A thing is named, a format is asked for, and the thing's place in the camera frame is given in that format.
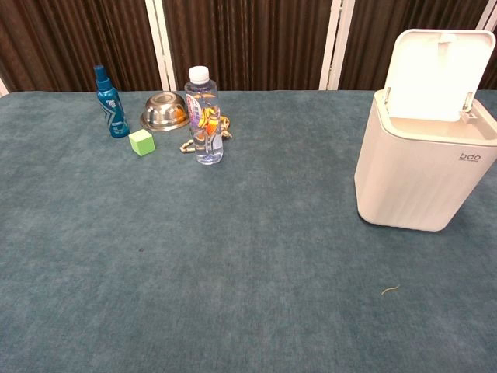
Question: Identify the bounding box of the white trash bin body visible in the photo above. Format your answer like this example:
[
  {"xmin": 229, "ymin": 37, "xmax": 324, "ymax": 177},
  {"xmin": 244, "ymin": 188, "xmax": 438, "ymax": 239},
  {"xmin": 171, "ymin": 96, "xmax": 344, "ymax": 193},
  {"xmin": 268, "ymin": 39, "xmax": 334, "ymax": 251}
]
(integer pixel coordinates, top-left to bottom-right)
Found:
[{"xmin": 353, "ymin": 89, "xmax": 497, "ymax": 232}]

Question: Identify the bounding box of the white plastic bin lid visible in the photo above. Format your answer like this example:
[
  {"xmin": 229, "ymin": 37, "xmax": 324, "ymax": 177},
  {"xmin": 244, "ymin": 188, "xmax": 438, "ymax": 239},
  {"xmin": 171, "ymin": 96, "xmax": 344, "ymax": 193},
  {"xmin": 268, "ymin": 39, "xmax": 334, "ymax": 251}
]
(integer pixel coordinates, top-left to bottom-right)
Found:
[{"xmin": 382, "ymin": 29, "xmax": 496, "ymax": 124}]

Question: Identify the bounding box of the teal table cloth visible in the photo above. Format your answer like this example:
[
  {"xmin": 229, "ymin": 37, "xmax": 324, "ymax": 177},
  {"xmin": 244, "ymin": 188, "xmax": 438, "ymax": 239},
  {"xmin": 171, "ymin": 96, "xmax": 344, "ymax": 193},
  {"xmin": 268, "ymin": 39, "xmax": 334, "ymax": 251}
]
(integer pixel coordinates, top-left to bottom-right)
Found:
[{"xmin": 0, "ymin": 89, "xmax": 497, "ymax": 373}]

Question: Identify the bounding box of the clear plastic water bottle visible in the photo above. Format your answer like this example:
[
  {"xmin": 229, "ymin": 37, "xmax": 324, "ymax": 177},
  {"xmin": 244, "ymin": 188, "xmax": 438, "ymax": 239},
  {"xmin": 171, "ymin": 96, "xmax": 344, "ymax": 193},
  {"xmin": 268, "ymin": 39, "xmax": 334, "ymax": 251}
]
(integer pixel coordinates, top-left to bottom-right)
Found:
[{"xmin": 183, "ymin": 65, "xmax": 225, "ymax": 166}]

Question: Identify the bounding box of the stainless steel bowl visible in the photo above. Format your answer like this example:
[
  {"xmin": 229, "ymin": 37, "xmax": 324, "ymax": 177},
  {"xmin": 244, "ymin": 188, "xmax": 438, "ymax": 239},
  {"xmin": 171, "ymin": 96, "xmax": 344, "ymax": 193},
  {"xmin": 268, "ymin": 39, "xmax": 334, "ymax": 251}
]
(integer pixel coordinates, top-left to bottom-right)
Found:
[{"xmin": 139, "ymin": 91, "xmax": 191, "ymax": 132}]

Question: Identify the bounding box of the green cube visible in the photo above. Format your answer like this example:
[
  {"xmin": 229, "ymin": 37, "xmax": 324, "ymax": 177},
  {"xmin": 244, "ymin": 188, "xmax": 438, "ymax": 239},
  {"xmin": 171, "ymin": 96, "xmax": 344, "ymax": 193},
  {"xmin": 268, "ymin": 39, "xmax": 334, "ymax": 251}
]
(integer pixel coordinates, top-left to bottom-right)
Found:
[{"xmin": 128, "ymin": 129, "xmax": 156, "ymax": 158}]

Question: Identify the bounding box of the dark brown curtain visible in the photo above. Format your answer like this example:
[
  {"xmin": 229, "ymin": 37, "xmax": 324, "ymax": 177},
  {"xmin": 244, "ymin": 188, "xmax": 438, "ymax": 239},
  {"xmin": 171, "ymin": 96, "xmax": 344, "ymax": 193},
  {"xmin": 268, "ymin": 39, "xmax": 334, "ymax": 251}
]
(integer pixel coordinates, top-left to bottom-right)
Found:
[{"xmin": 0, "ymin": 0, "xmax": 497, "ymax": 93}]

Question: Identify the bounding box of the blue spray bottle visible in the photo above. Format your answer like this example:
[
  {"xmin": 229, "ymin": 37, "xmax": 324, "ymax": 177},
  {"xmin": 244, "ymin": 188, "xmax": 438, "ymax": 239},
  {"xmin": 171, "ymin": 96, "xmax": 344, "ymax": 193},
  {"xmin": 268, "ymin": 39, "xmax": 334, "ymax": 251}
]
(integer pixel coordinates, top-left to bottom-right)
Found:
[{"xmin": 93, "ymin": 64, "xmax": 131, "ymax": 139}]

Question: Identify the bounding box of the gold metal chain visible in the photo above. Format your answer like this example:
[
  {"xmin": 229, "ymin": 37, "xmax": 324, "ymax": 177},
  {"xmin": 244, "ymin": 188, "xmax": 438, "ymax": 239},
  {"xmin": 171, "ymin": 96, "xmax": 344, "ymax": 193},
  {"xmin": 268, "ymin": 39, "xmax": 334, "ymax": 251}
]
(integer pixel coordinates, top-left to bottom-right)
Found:
[{"xmin": 179, "ymin": 114, "xmax": 234, "ymax": 155}]

